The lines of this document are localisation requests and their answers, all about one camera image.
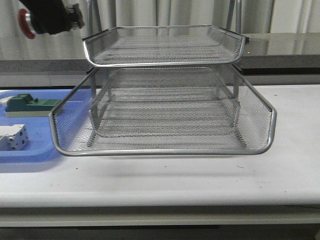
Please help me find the grey metal rack frame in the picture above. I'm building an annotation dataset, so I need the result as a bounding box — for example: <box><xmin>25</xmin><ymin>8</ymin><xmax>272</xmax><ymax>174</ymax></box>
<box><xmin>84</xmin><ymin>24</ymin><xmax>248</xmax><ymax>154</ymax></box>

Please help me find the silver mesh tray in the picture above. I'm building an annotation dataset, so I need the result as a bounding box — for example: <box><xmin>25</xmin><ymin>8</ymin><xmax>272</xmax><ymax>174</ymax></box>
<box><xmin>83</xmin><ymin>25</ymin><xmax>249</xmax><ymax>68</ymax></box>
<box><xmin>89</xmin><ymin>100</ymin><xmax>240</xmax><ymax>138</ymax></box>
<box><xmin>49</xmin><ymin>64</ymin><xmax>277</xmax><ymax>156</ymax></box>

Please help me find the silver mesh bottom tray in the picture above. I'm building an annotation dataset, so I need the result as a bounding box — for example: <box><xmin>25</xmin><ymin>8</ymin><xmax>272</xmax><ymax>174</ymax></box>
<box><xmin>89</xmin><ymin>100</ymin><xmax>240</xmax><ymax>138</ymax></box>

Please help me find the grey stone counter ledge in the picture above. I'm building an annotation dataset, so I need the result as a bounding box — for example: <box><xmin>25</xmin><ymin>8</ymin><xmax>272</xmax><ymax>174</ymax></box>
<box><xmin>0</xmin><ymin>32</ymin><xmax>320</xmax><ymax>75</ymax></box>

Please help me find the white circuit breaker block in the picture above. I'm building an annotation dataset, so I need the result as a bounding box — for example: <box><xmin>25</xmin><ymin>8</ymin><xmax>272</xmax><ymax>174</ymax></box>
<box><xmin>0</xmin><ymin>124</ymin><xmax>29</xmax><ymax>151</ymax></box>

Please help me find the green and beige switch block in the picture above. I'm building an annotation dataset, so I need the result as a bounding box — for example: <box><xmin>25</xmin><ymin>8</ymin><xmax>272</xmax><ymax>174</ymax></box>
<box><xmin>5</xmin><ymin>93</ymin><xmax>60</xmax><ymax>118</ymax></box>

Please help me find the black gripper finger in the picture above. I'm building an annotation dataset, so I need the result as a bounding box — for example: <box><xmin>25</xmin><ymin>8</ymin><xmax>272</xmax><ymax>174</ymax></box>
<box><xmin>19</xmin><ymin>0</ymin><xmax>75</xmax><ymax>36</ymax></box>

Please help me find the blue plastic tray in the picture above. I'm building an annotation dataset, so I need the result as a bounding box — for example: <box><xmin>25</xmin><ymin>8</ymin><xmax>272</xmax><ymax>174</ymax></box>
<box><xmin>0</xmin><ymin>89</ymin><xmax>92</xmax><ymax>164</ymax></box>

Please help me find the silver mesh top tray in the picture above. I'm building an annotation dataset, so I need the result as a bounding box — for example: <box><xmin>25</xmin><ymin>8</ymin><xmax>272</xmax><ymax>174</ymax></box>
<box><xmin>83</xmin><ymin>25</ymin><xmax>249</xmax><ymax>68</ymax></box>

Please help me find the red emergency push button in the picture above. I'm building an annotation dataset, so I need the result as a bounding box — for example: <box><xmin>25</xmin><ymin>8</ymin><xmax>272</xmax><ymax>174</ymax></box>
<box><xmin>16</xmin><ymin>3</ymin><xmax>86</xmax><ymax>40</ymax></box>

